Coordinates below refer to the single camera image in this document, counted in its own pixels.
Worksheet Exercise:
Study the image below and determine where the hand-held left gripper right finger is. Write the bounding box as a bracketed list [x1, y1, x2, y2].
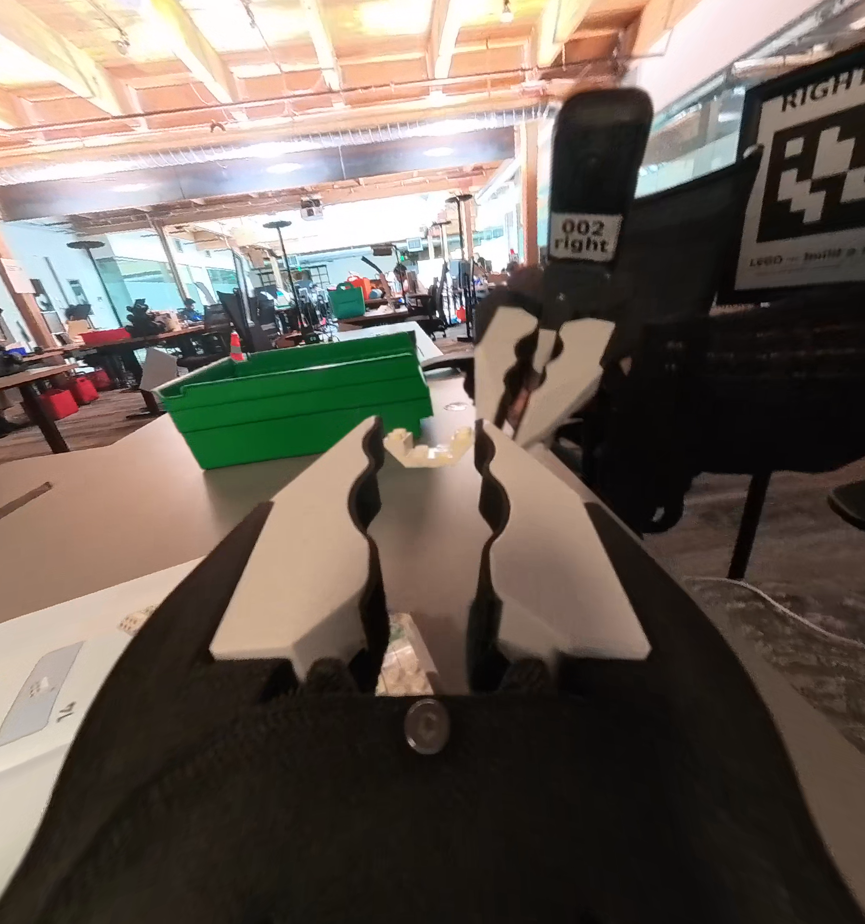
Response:
[467, 419, 652, 690]

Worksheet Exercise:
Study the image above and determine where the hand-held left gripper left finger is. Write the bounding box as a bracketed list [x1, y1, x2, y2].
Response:
[208, 415, 391, 687]

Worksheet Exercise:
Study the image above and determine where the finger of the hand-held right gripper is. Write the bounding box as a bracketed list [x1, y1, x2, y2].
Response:
[512, 318, 617, 445]
[474, 307, 542, 427]

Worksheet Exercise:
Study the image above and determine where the white lego assembly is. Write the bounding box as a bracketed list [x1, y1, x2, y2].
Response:
[384, 426, 474, 470]

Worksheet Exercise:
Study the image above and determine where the white green lego build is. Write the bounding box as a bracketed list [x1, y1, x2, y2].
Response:
[376, 612, 437, 695]

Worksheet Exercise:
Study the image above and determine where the lego instruction booklet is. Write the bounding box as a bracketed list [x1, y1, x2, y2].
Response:
[0, 559, 202, 788]

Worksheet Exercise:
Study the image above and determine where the black mesh office chair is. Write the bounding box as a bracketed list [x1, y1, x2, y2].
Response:
[598, 162, 865, 582]

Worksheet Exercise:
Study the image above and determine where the green plastic tray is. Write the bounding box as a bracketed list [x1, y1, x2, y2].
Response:
[154, 332, 435, 470]

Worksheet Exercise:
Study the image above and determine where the printed marker sign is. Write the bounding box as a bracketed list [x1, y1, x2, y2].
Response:
[717, 39, 865, 304]

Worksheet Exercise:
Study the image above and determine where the white board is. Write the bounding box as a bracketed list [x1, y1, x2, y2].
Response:
[138, 346, 190, 418]

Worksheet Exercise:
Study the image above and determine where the dark wooden desk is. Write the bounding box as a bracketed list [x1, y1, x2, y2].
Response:
[0, 363, 79, 456]

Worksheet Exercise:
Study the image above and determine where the black floor lamp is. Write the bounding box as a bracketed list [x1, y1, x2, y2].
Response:
[66, 240, 129, 340]

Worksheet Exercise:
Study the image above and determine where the white cable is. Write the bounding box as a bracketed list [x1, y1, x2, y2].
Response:
[681, 576, 865, 654]

